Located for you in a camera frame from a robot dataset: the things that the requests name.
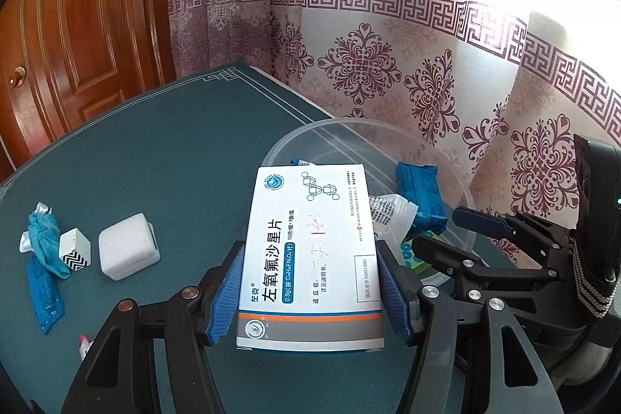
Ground white sponge block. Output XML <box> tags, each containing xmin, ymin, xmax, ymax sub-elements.
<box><xmin>98</xmin><ymin>213</ymin><xmax>160</xmax><ymax>282</ymax></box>

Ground white red glove packet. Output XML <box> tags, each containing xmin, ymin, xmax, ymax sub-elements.
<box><xmin>79</xmin><ymin>335</ymin><xmax>92</xmax><ymax>360</ymax></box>

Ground white medicine box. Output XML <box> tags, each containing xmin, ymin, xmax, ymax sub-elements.
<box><xmin>236</xmin><ymin>165</ymin><xmax>384</xmax><ymax>353</ymax></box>

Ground blue snack packet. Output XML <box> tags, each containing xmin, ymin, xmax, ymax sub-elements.
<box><xmin>26</xmin><ymin>256</ymin><xmax>65</xmax><ymax>335</ymax></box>
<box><xmin>396</xmin><ymin>162</ymin><xmax>448</xmax><ymax>239</ymax></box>

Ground teal cloth with white straps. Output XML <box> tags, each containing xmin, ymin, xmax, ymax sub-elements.
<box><xmin>19</xmin><ymin>202</ymin><xmax>71</xmax><ymax>279</ymax></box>

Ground green block blue dots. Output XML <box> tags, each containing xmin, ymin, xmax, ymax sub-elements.
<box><xmin>400</xmin><ymin>235</ymin><xmax>438</xmax><ymax>274</ymax></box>

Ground white tissue packet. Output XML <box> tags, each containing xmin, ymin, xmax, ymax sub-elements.
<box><xmin>369</xmin><ymin>194</ymin><xmax>418</xmax><ymax>267</ymax></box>

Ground black white zigzag cube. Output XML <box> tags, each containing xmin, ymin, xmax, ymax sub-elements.
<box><xmin>59</xmin><ymin>228</ymin><xmax>92</xmax><ymax>271</ymax></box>

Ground clear plastic bowl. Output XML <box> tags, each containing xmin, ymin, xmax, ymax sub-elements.
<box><xmin>260</xmin><ymin>118</ymin><xmax>475</xmax><ymax>251</ymax></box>

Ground patterned purple curtain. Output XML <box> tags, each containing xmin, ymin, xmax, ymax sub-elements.
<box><xmin>168</xmin><ymin>0</ymin><xmax>620</xmax><ymax>226</ymax></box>

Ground brown wooden door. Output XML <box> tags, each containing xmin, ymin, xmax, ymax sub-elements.
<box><xmin>1</xmin><ymin>0</ymin><xmax>176</xmax><ymax>171</ymax></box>

